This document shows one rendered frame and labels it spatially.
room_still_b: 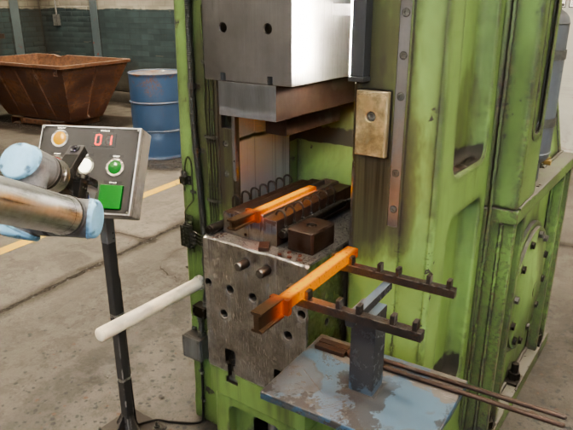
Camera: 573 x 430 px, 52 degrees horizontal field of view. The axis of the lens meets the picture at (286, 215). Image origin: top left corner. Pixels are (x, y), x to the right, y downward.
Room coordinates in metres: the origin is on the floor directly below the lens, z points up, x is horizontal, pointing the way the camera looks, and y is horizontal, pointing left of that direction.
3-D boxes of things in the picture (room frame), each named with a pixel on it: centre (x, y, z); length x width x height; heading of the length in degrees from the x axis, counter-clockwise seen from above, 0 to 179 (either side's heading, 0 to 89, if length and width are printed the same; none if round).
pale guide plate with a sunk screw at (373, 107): (1.52, -0.22, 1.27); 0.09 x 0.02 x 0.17; 55
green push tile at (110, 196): (1.71, 0.54, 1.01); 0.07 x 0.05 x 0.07; 80
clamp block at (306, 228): (1.54, -0.07, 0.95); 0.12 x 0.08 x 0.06; 145
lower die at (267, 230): (1.77, -0.01, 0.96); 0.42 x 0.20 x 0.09; 145
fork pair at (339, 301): (1.16, -0.19, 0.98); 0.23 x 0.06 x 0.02; 148
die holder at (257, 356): (1.75, -0.06, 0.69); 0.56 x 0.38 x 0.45; 145
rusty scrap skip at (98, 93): (8.15, 3.21, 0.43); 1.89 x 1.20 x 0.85; 61
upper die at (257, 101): (1.77, -0.01, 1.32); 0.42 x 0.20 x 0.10; 145
